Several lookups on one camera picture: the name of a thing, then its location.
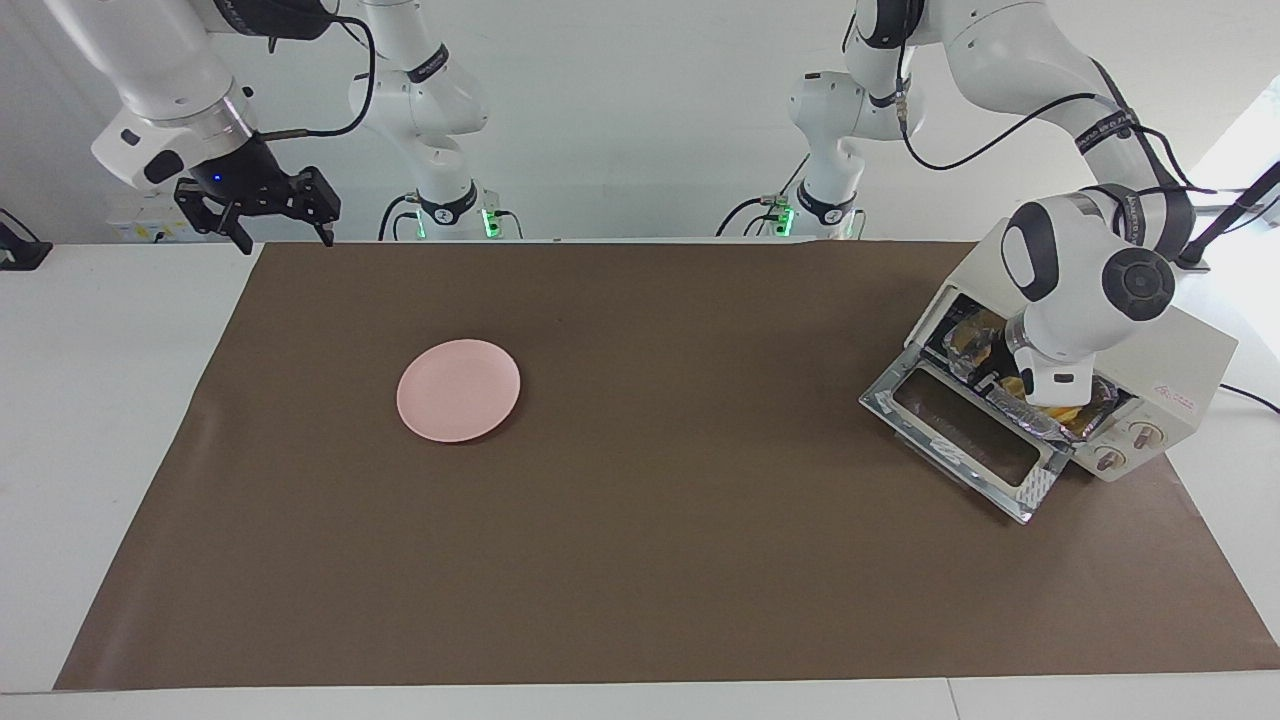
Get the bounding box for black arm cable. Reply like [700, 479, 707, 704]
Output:
[262, 12, 377, 141]
[893, 55, 1219, 197]

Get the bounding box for brown table mat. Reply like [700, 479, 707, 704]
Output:
[53, 240, 1280, 691]

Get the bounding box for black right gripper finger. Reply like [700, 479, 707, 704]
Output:
[205, 203, 253, 256]
[305, 180, 341, 246]

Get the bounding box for glass oven door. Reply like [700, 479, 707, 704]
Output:
[858, 360, 1071, 525]

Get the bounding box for black oven power cable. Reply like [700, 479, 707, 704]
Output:
[1218, 383, 1280, 416]

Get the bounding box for sliced orange bread loaf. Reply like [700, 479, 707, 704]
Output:
[950, 318, 1089, 426]

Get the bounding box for black stand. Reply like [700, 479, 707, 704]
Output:
[1175, 160, 1280, 273]

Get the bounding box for black right base cable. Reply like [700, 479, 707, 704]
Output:
[377, 193, 523, 242]

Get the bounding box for aluminium foil tray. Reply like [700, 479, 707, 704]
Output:
[945, 308, 1117, 442]

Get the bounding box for black base cable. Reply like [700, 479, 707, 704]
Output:
[377, 193, 523, 242]
[715, 150, 813, 239]

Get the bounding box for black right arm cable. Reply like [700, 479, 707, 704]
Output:
[262, 12, 377, 141]

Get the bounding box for white wall socket box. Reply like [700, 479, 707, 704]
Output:
[105, 193, 217, 244]

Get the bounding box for cream toaster oven body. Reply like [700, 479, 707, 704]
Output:
[905, 240, 1239, 483]

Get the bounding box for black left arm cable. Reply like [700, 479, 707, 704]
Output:
[893, 55, 1219, 197]

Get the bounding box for black left base cable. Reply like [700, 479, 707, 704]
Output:
[715, 150, 813, 239]

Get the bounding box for black clamp base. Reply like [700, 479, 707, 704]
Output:
[0, 208, 53, 271]

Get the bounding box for pink round plate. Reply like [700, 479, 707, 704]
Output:
[396, 339, 522, 444]

